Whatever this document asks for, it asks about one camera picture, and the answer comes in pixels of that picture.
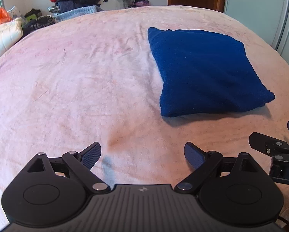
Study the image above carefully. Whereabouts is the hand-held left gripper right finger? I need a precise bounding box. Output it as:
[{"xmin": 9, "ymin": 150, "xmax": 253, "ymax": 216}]
[{"xmin": 175, "ymin": 142, "xmax": 261, "ymax": 194}]

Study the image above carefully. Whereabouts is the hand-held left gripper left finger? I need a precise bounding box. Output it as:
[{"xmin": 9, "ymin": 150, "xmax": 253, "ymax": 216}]
[{"xmin": 24, "ymin": 142, "xmax": 111, "ymax": 194}]

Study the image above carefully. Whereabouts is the blue beaded knit sweater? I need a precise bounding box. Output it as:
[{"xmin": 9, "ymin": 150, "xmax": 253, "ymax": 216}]
[{"xmin": 147, "ymin": 27, "xmax": 276, "ymax": 118}]

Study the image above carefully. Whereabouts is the pink bed blanket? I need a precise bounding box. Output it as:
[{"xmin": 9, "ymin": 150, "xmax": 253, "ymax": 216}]
[{"xmin": 0, "ymin": 6, "xmax": 289, "ymax": 223}]

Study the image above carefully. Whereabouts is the frosted glass sliding wardrobe door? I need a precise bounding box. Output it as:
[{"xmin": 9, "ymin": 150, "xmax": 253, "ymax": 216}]
[{"xmin": 223, "ymin": 0, "xmax": 289, "ymax": 73}]

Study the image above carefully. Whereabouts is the dark patterned cloth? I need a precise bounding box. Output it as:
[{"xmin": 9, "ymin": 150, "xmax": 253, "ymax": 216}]
[{"xmin": 21, "ymin": 16, "xmax": 56, "ymax": 37}]

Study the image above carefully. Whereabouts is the light blue knit blanket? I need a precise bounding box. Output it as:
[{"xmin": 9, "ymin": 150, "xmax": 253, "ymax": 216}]
[{"xmin": 53, "ymin": 5, "xmax": 104, "ymax": 23}]

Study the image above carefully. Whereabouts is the white quilted pillow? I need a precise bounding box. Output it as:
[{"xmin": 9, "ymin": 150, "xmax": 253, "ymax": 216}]
[{"xmin": 0, "ymin": 17, "xmax": 23, "ymax": 65}]

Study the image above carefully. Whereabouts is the translucent plastic bag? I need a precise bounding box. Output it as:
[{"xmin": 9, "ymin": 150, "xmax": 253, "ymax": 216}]
[{"xmin": 100, "ymin": 0, "xmax": 132, "ymax": 10}]

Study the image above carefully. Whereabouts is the floral pillow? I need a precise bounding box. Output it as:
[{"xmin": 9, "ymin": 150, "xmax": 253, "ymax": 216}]
[{"xmin": 7, "ymin": 5, "xmax": 23, "ymax": 20}]

